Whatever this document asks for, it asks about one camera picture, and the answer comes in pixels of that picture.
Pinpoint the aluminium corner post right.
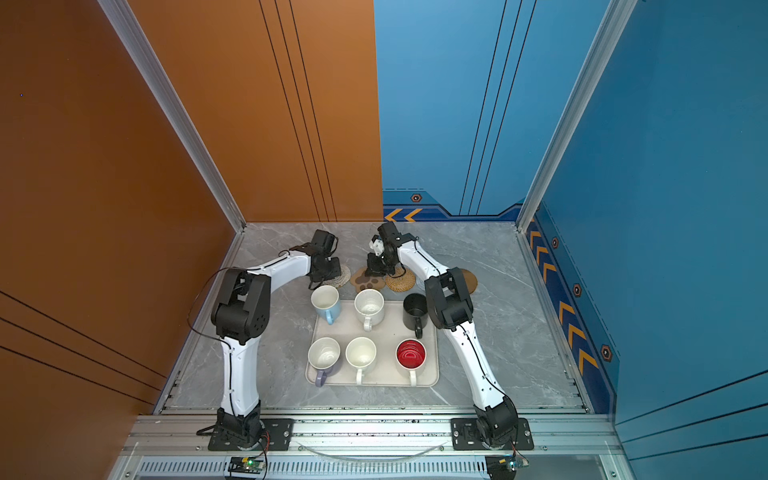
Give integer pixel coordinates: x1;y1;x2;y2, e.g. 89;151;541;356
515;0;637;234

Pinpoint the aluminium corner post left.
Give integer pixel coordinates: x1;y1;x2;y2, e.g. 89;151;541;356
98;0;247;233

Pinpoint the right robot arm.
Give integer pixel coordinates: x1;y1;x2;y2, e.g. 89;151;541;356
367;222;519;449

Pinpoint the plain brown wooden round coaster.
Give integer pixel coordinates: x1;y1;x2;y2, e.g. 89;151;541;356
461;269;479;294

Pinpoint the red inside white mug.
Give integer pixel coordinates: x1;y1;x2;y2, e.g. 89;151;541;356
395;339;427;387

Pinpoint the aluminium front rail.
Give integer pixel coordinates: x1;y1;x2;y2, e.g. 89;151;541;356
108;410;634;479

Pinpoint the white multicolour rope coaster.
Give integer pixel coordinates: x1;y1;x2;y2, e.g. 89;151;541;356
324;264;351;289

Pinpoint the cork paw print coaster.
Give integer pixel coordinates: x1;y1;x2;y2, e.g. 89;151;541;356
350;266;386;293

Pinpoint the white serving tray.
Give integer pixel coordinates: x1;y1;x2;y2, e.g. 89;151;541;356
312;300;440;388

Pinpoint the left green circuit board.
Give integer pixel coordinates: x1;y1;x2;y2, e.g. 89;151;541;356
226;456;267;479

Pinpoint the aluminium corner post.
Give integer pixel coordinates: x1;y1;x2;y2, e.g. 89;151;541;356
515;0;637;234
98;0;247;233

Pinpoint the white mug purple handle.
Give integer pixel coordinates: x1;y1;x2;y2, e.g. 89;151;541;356
307;337;342;387

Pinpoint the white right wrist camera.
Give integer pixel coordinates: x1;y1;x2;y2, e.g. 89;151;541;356
369;235;384;257

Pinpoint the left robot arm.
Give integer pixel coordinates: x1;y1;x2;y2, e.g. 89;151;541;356
198;230;341;451

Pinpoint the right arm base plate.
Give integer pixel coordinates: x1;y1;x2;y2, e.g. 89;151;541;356
450;418;535;451

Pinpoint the right circuit board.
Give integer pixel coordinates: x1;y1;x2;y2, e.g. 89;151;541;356
485;455;530;480

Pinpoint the black mug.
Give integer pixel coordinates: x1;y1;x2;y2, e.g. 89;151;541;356
402;293;428;339

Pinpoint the plain white mug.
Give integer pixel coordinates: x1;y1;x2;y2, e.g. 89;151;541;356
345;336;377;386

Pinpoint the white speckled mug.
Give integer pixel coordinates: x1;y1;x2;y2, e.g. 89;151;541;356
354;289;385;332

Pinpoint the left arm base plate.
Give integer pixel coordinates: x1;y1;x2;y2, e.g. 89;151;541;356
207;417;294;452

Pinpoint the woven rattan round coaster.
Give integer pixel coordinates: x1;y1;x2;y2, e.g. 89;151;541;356
385;268;416;293

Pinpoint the white mug blue handle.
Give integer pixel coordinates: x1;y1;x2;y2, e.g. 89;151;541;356
310;285;342;325

